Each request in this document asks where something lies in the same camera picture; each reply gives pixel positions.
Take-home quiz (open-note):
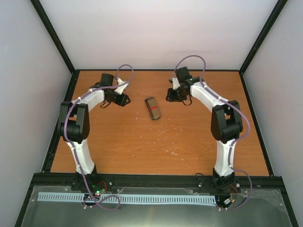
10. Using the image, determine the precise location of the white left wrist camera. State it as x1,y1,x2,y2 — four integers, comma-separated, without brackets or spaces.
115,78,129,95

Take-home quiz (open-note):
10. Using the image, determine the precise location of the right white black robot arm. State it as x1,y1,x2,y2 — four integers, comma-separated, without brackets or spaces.
166,67,243,191

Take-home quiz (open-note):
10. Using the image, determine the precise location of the black aluminium frame rail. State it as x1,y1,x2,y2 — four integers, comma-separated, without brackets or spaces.
30,173,285,192

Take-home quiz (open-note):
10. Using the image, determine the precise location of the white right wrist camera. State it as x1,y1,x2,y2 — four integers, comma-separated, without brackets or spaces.
169,78,180,90

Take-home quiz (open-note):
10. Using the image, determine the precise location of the light blue slotted cable duct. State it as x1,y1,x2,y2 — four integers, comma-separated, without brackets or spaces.
36,192,216,206

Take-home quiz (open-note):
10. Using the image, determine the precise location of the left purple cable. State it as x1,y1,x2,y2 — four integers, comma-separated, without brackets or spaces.
64,63,134,210

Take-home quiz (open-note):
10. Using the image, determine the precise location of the purple cable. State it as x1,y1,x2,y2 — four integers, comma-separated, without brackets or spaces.
64,63,134,210
174,55,253,211

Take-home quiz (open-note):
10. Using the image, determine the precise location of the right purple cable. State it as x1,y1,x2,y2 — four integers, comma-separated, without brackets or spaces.
174,55,253,211

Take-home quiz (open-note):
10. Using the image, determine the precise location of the brown plaid glasses case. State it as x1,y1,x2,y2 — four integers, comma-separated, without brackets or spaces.
144,96,161,121

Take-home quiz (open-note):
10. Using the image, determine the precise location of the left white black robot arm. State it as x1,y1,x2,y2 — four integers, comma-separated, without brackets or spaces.
57,73,130,191

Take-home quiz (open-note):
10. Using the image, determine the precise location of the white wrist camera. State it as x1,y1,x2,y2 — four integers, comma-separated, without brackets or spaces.
169,78,180,90
115,78,129,95

